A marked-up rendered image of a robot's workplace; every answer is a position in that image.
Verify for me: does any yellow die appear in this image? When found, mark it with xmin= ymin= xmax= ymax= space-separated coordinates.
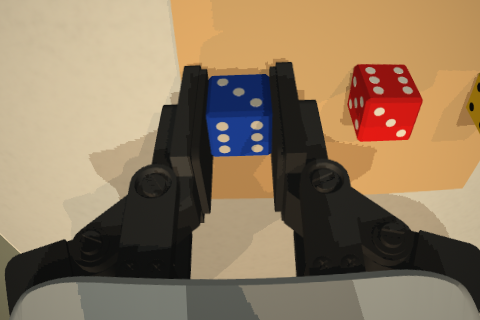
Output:
xmin=466 ymin=73 xmax=480 ymax=133

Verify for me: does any red die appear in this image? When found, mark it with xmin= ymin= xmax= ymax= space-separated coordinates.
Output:
xmin=347 ymin=64 xmax=423 ymax=142

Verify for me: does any blue die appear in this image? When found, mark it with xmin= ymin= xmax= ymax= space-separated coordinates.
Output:
xmin=206 ymin=74 xmax=272 ymax=157

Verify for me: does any orange mat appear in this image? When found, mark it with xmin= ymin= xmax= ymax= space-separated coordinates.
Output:
xmin=170 ymin=0 xmax=480 ymax=199

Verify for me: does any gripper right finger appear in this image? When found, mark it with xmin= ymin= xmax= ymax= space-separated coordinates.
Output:
xmin=269 ymin=62 xmax=480 ymax=314

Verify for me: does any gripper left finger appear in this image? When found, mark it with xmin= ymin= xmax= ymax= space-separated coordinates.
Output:
xmin=5 ymin=65 xmax=213 ymax=316

